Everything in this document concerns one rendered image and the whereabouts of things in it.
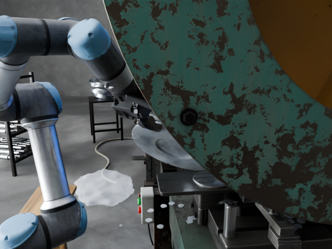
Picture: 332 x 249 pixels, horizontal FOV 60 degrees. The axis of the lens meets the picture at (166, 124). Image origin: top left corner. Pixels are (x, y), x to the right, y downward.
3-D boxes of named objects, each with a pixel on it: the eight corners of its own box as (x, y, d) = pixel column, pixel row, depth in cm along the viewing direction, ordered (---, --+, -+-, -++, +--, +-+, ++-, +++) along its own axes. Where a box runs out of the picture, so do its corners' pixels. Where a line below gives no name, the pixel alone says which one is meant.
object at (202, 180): (160, 232, 86) (160, 191, 83) (156, 207, 99) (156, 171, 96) (241, 226, 89) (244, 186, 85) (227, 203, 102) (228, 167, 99)
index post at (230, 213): (225, 238, 75) (227, 205, 72) (222, 231, 78) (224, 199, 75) (235, 237, 75) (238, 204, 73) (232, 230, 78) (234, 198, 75)
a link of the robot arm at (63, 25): (33, 12, 63) (53, 24, 56) (81, 16, 70) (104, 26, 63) (34, 48, 66) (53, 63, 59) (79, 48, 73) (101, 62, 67)
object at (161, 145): (130, 150, 104) (131, 148, 104) (205, 178, 103) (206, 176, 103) (133, 111, 78) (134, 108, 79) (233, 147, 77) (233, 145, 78)
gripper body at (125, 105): (134, 97, 80) (111, 67, 71) (159, 100, 76) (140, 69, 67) (122, 119, 77) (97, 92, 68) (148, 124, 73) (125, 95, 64)
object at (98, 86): (93, 143, 368) (88, 81, 348) (90, 133, 410) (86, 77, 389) (124, 140, 380) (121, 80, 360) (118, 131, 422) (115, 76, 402)
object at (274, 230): (277, 251, 70) (282, 213, 67) (250, 213, 86) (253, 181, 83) (301, 249, 71) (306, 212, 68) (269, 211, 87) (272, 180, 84)
